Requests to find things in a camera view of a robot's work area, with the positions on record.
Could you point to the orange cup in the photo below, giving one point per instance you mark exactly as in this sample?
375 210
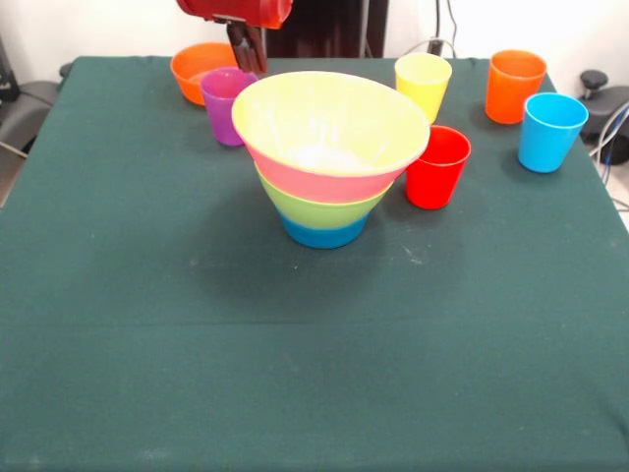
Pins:
506 98

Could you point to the blue cup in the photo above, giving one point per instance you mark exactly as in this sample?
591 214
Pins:
545 142

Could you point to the grey metal leg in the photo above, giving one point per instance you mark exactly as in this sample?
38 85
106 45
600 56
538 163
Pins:
12 147

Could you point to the black round knob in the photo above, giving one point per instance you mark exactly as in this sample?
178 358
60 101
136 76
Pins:
593 78
65 70

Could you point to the blue bowl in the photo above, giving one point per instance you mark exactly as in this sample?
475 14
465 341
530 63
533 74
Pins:
324 237

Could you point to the large pink bowl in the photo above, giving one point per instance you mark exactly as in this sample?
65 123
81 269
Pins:
324 184

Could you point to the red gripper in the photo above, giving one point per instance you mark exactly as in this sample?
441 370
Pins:
236 10

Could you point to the black power plug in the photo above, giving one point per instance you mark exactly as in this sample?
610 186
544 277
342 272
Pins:
435 46

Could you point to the green bowl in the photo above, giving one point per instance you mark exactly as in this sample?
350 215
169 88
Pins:
319 214

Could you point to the red cup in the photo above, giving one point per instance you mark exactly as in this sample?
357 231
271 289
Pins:
437 182

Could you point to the black equipment box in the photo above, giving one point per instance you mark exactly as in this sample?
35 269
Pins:
5 74

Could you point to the purple cup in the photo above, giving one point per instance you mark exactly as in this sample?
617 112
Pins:
221 113

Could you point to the black round base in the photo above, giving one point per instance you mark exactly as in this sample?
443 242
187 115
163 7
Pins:
24 108
616 98

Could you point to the small dark orange bowl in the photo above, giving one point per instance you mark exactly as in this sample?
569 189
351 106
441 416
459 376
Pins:
190 83

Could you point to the large orange bowl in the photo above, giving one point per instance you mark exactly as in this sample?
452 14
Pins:
319 108

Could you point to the dark green table cloth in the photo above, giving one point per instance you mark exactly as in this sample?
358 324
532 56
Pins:
344 369

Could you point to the yellow cup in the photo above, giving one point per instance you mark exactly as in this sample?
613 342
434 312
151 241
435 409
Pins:
427 78

